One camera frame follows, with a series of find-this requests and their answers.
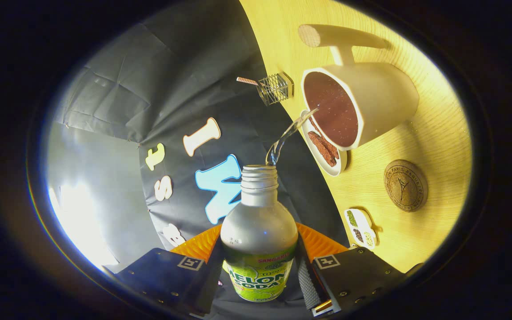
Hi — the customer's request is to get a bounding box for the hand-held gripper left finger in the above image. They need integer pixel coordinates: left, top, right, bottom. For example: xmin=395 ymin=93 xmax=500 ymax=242
xmin=116 ymin=224 xmax=225 ymax=317

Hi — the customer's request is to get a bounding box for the wire mesh holder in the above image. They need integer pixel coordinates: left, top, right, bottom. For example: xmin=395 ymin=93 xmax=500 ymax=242
xmin=256 ymin=72 xmax=294 ymax=106

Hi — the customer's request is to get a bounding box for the white divided dish with beans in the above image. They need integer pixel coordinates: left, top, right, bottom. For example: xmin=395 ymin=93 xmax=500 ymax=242
xmin=344 ymin=208 xmax=378 ymax=250

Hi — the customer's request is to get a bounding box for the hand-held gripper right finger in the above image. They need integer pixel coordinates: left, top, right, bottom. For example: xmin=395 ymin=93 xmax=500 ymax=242
xmin=295 ymin=222 xmax=416 ymax=317

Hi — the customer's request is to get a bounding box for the round cork coaster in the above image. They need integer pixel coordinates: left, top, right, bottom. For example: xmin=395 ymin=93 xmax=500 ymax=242
xmin=384 ymin=160 xmax=428 ymax=212

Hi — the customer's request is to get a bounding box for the black backdrop cloth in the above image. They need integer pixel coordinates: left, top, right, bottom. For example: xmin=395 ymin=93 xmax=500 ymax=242
xmin=49 ymin=0 xmax=350 ymax=318

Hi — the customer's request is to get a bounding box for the light wooden table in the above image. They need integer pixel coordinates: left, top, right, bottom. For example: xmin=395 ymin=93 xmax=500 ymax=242
xmin=240 ymin=0 xmax=473 ymax=273

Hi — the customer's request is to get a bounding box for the clear poured juice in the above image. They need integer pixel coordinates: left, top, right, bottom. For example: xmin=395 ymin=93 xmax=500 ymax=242
xmin=266 ymin=108 xmax=319 ymax=166

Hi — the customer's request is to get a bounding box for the brown sausage piece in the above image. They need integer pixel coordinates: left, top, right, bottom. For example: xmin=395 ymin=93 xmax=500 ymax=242
xmin=308 ymin=131 xmax=336 ymax=167
xmin=309 ymin=118 xmax=340 ymax=159

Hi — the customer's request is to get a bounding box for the white oval plate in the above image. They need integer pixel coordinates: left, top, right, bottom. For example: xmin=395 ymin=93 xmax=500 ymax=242
xmin=300 ymin=111 xmax=348 ymax=177

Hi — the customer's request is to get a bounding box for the silver bottle with green label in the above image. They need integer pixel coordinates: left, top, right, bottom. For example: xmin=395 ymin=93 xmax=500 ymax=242
xmin=220 ymin=164 xmax=299 ymax=303

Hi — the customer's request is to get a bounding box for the cream cup with wooden handle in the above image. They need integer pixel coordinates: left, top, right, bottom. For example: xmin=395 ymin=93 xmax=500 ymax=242
xmin=298 ymin=24 xmax=420 ymax=151

